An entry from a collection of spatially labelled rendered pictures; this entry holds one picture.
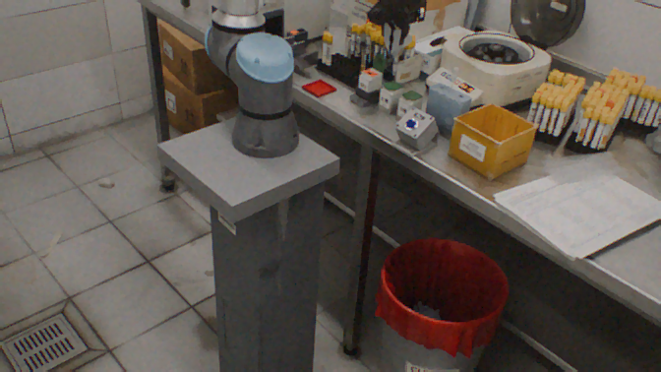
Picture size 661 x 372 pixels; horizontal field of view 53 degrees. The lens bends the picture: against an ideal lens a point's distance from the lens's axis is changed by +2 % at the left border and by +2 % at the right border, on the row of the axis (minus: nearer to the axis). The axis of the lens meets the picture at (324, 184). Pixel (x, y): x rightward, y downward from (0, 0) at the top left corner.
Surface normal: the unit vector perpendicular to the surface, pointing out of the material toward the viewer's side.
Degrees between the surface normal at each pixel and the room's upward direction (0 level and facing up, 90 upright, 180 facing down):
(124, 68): 90
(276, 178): 1
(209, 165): 1
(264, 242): 90
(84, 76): 90
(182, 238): 0
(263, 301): 90
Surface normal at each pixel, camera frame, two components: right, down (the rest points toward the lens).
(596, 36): -0.75, 0.36
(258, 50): 0.11, -0.74
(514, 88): 0.54, 0.51
